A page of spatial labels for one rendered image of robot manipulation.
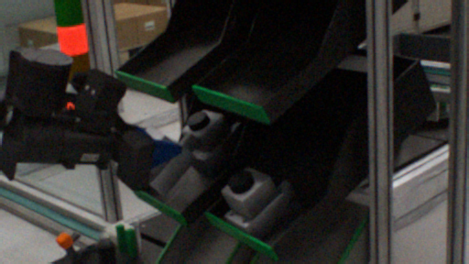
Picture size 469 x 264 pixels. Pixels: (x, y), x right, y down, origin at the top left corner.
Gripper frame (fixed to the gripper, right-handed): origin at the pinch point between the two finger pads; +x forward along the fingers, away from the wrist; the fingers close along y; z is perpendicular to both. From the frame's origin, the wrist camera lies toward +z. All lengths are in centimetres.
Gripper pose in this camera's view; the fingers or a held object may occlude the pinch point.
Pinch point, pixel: (147, 142)
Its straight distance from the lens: 96.9
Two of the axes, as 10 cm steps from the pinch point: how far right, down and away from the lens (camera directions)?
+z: 1.7, -9.5, -2.6
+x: 8.7, 0.2, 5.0
